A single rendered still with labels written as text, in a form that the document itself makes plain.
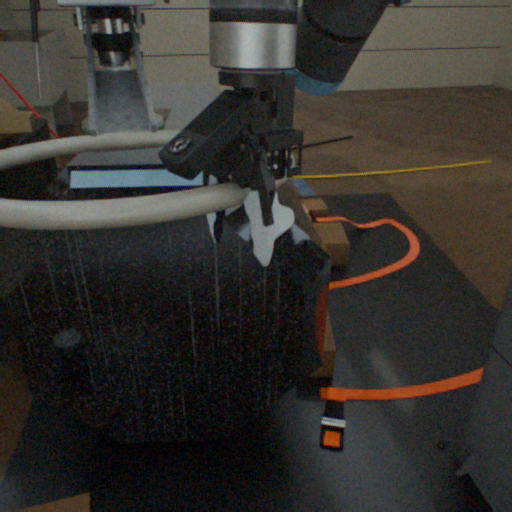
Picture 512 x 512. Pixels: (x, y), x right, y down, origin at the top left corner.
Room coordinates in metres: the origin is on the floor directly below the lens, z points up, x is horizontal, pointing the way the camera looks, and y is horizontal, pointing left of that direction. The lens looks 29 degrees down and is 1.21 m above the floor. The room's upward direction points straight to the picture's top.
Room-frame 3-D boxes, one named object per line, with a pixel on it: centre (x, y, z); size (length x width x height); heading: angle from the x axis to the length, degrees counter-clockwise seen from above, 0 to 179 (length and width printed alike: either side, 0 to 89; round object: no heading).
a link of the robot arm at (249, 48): (0.55, 0.01, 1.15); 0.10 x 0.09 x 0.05; 44
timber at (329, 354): (1.41, -0.21, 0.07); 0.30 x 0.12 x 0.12; 0
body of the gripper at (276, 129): (0.54, 0.00, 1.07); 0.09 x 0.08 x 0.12; 133
